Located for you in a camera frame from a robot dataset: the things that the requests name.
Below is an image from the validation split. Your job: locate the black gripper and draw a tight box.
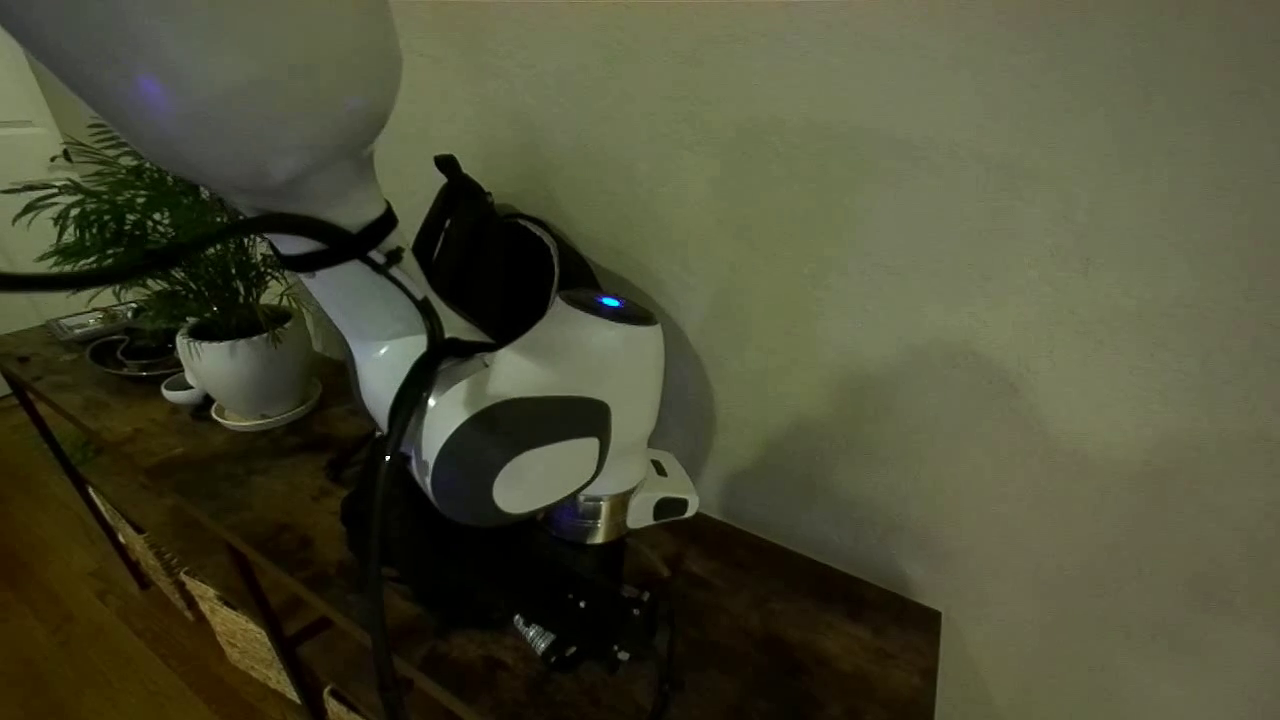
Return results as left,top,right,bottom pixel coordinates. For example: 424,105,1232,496
560,537,658,621

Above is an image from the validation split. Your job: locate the dark wooden table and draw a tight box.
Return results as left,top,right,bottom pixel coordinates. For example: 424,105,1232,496
0,316,946,720

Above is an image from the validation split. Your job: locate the white plant saucer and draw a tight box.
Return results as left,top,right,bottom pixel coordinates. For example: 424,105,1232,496
206,382,329,438

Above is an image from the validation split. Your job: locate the white ceramic plant pot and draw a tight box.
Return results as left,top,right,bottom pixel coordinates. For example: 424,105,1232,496
173,303,324,426

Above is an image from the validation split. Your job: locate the small white dish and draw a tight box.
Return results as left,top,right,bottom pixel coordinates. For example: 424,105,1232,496
157,371,208,407

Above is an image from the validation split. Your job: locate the dark round tray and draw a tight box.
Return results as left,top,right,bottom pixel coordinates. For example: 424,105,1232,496
83,324,186,384

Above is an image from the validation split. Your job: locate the green palm plant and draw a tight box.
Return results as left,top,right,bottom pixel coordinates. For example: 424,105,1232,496
0,126,300,340

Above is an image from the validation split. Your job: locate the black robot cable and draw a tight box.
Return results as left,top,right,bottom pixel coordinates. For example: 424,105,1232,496
0,201,452,720

